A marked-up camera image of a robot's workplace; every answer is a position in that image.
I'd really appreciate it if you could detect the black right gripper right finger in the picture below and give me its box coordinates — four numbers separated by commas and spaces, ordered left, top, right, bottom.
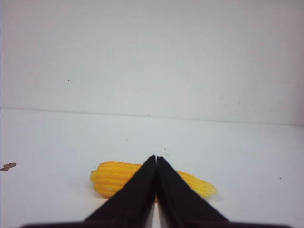
157, 157, 229, 222

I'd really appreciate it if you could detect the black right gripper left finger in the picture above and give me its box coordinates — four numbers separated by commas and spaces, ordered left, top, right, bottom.
86, 155, 156, 221

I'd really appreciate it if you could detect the yellow toy corn cob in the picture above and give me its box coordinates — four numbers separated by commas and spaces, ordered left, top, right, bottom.
90, 161, 217, 198

